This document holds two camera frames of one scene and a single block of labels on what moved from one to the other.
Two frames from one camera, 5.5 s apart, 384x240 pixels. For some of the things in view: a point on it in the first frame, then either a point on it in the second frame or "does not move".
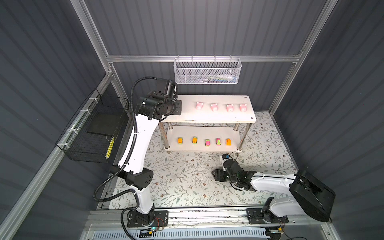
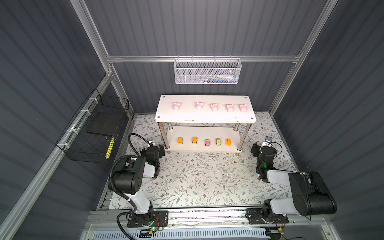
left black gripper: [177, 104] -> [159, 151]
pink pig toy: [199, 105] does not move
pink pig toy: [214, 107] does not move
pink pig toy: [229, 108] does not move
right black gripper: [218, 174] -> [256, 150]
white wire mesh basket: [205, 71] does not move
